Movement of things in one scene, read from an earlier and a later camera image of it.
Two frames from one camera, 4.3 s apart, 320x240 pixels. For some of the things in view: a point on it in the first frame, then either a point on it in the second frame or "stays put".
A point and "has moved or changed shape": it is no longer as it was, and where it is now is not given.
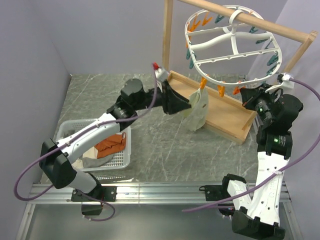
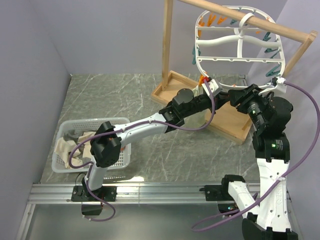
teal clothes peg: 191,64 → 193,53
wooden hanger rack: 226,112 stays put
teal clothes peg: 273,59 → 270,50
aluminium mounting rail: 132,193 stays put
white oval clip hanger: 232,45 has moved or changed shape
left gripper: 172,102 → 220,99
